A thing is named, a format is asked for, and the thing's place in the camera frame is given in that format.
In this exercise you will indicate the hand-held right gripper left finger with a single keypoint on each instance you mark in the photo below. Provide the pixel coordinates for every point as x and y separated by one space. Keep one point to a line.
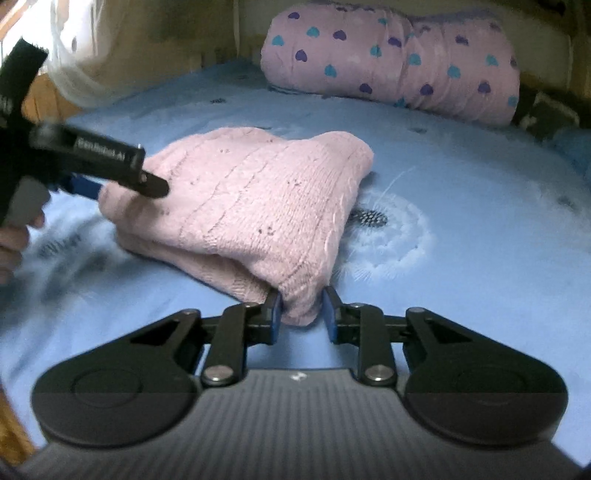
274 318

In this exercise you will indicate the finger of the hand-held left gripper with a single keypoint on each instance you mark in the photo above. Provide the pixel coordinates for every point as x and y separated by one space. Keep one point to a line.
83 188
154 184

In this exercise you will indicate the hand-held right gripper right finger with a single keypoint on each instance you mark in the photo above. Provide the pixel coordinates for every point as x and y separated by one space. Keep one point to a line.
330 318

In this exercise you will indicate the pink knitted cardigan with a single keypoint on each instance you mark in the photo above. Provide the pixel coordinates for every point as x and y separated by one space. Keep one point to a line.
240 207

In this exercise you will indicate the person's left hand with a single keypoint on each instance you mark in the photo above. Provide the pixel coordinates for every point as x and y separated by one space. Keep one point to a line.
11 249

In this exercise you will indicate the translucent bed net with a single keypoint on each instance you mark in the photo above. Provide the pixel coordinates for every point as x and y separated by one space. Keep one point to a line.
87 69

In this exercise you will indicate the blue dandelion print bedsheet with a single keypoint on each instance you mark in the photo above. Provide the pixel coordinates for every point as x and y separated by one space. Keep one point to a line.
461 254

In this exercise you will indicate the pink heart-pattern pillow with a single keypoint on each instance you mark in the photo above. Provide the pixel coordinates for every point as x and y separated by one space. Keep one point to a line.
392 64

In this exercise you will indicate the blue pillow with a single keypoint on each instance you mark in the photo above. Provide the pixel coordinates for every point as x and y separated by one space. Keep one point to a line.
575 150

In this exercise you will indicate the dark patterned cloth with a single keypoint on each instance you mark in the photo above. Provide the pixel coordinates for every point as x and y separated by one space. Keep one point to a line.
545 113

